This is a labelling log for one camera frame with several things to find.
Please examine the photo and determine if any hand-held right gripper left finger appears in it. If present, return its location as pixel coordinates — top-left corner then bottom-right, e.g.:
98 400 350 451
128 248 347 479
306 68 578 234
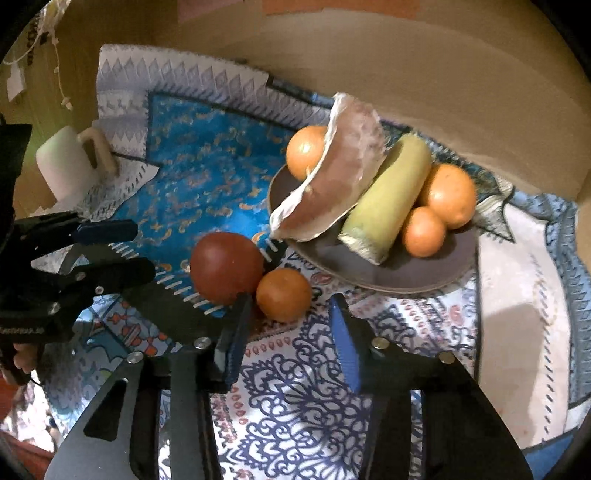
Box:
44 293 254 480

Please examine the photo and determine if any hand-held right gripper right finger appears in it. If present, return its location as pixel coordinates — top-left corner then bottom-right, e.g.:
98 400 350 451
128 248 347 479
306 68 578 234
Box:
327 292 535 480

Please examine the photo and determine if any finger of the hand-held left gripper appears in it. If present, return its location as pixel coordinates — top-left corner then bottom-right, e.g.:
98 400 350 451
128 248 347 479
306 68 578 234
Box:
59 257 156 315
13 211 139 267

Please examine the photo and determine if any small orange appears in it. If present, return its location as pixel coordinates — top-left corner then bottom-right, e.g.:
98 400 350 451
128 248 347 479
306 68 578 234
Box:
401 206 447 258
256 268 313 323

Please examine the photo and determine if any red tomato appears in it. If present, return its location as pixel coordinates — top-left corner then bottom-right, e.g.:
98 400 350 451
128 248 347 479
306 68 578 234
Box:
189 232 265 305

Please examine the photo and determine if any dark grey plate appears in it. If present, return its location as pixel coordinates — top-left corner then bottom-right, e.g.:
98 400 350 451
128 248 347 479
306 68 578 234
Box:
268 164 478 294

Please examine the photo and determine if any yellow corn piece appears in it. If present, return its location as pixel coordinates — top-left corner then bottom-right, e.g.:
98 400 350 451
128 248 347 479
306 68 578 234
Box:
337 133 433 266

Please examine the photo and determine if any peeled citrus rind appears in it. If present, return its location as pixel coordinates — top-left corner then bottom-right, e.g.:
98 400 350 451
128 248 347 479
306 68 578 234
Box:
269 92 389 243

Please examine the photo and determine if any person's left hand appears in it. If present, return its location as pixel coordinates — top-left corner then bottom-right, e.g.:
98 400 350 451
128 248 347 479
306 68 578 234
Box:
13 343 45 371

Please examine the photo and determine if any patterned blue white cloth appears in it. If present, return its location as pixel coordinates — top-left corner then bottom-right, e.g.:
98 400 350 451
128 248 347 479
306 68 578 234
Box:
32 44 591 480

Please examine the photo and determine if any pink sticky note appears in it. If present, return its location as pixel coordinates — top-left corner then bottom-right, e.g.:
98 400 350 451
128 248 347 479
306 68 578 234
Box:
178 0 259 24

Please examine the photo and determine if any white mug beige handle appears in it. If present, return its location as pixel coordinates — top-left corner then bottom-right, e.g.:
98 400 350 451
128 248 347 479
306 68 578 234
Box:
36 126 118 204

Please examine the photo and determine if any beaded cord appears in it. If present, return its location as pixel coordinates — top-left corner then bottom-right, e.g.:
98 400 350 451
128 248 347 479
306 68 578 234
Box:
25 0 75 112

